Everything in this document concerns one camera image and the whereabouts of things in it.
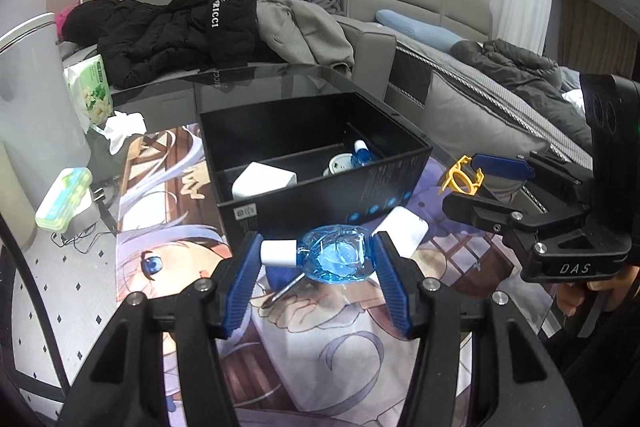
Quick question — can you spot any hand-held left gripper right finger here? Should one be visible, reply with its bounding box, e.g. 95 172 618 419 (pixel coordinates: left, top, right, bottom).
370 232 587 427

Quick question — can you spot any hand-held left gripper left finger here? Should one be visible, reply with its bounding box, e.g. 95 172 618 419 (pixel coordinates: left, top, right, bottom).
59 232 266 427

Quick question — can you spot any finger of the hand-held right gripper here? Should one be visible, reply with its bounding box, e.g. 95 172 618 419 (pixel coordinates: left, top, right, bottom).
472 151 595 208
442 192 632 284

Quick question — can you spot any yellow plastic clip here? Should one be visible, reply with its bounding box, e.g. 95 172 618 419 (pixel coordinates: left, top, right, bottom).
439 154 485 198

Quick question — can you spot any blue bottle white cap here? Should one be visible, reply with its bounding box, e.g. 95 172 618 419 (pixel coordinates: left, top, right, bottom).
260 224 377 283
351 139 378 170

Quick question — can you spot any white charger plug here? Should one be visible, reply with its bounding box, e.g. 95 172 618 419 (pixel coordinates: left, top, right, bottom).
231 162 298 200

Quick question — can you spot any black cardboard box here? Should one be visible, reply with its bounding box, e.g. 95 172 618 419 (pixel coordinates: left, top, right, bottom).
199 92 434 249

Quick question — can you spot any round white grey lid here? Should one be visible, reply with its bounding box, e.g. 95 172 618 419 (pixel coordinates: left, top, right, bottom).
322 152 358 178

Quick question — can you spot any person's right hand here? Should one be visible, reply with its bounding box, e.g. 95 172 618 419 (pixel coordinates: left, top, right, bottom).
554 264 640 324

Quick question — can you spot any grey cushion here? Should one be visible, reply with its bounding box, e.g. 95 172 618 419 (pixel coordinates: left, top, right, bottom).
426 71 551 202

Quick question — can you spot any small flat white box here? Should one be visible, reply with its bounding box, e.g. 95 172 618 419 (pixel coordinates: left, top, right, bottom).
375 206 430 258

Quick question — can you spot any dark green puffer jacket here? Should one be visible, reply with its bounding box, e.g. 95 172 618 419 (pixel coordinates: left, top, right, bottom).
450 39 593 150

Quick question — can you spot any anime printed desk mat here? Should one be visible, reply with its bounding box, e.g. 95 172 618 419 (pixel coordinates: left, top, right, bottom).
115 122 551 427

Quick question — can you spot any blue pillow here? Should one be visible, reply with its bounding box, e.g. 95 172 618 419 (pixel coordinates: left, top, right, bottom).
376 9 468 54

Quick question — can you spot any grey sofa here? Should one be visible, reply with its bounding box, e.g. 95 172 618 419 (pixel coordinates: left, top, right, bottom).
50 0 398 104

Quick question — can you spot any green pill case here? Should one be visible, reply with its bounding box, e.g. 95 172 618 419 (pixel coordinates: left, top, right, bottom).
35 168 94 232

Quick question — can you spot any crumpled white tissue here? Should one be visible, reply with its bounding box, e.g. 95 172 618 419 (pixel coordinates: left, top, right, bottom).
92 111 148 155

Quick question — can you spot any grey coat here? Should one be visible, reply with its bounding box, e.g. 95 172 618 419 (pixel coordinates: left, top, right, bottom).
256 0 357 75

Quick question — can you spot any beige cup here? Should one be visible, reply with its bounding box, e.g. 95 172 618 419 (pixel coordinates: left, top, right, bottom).
0 147 38 253

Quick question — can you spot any green tissue pack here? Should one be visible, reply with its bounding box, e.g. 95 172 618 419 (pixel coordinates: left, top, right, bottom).
64 54 115 132

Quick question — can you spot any black puffer jacket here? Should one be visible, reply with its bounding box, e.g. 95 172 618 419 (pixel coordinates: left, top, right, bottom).
65 0 266 90

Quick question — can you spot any tall white cylinder appliance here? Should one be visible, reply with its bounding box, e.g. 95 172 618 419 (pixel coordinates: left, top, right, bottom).
0 14 91 228

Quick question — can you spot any pink garment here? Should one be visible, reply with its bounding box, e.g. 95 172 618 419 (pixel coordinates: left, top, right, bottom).
54 4 83 38

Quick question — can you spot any clear handle screwdriver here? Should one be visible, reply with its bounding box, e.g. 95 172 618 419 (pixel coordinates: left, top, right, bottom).
264 264 307 307

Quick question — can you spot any black cable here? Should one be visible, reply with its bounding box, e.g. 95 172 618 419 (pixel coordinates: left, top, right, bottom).
50 192 118 255

